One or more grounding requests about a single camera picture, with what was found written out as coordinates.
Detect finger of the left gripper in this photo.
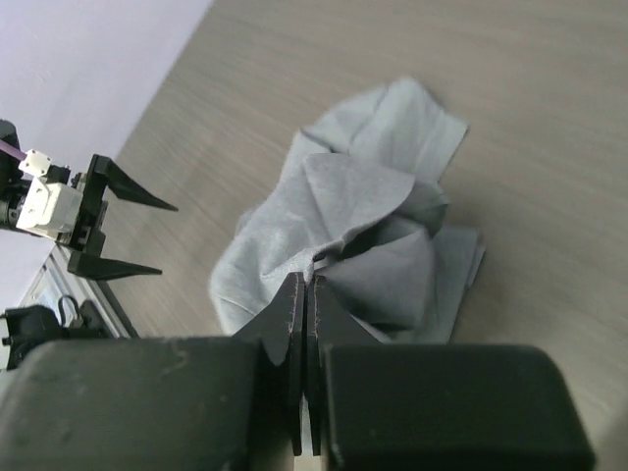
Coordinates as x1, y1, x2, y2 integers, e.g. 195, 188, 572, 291
86, 154, 178, 212
67, 231, 163, 281

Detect grey long sleeve shirt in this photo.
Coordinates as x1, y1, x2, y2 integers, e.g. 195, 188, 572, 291
209, 78, 486, 343

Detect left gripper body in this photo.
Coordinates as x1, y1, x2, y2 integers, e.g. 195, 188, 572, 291
57, 166, 108, 251

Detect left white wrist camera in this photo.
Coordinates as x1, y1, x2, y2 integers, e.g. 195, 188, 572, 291
16, 149, 82, 240

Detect aluminium rail frame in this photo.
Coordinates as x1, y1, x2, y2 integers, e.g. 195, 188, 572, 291
19, 247, 138, 338

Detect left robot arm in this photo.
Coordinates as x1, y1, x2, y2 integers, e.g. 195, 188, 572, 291
1, 120, 178, 281

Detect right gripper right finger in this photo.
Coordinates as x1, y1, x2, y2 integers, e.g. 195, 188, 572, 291
304, 277, 392, 454

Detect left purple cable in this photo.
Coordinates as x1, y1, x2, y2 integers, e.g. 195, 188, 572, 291
0, 138, 26, 161

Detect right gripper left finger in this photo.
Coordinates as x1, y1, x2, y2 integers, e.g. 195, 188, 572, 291
234, 273, 305, 454

